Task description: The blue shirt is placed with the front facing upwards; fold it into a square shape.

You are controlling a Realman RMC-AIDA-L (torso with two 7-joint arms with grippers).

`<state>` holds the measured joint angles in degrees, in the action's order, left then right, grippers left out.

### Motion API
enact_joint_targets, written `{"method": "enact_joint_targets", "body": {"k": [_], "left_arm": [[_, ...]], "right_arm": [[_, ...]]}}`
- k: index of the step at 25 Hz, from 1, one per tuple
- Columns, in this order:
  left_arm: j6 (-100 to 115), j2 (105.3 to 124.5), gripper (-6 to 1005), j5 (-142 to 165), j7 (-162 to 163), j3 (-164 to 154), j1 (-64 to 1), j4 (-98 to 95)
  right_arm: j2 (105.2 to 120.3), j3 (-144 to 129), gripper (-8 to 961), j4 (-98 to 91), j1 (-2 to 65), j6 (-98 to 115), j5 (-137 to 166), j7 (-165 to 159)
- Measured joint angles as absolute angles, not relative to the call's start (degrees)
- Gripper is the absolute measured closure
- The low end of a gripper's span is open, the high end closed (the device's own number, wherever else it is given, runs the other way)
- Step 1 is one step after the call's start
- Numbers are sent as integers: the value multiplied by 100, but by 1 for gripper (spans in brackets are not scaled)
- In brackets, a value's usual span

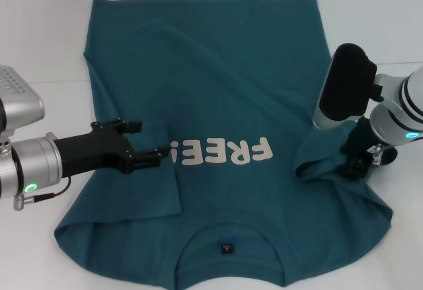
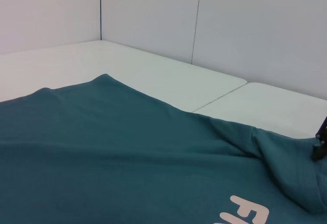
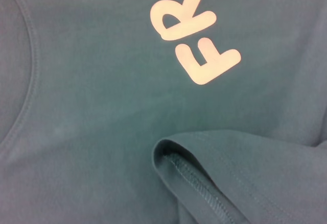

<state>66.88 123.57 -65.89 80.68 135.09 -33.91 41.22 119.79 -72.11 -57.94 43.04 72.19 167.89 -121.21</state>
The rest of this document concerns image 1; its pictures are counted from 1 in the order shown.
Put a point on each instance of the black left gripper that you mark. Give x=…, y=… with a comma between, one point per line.
x=92, y=149

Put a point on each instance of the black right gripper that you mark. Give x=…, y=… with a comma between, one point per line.
x=360, y=138

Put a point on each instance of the teal t-shirt with white print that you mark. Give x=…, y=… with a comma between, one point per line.
x=231, y=72

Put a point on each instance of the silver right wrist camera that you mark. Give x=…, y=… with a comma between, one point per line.
x=343, y=88

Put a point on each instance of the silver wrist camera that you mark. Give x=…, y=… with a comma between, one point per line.
x=343, y=88
x=20, y=101

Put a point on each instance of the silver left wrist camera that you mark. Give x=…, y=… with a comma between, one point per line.
x=20, y=101

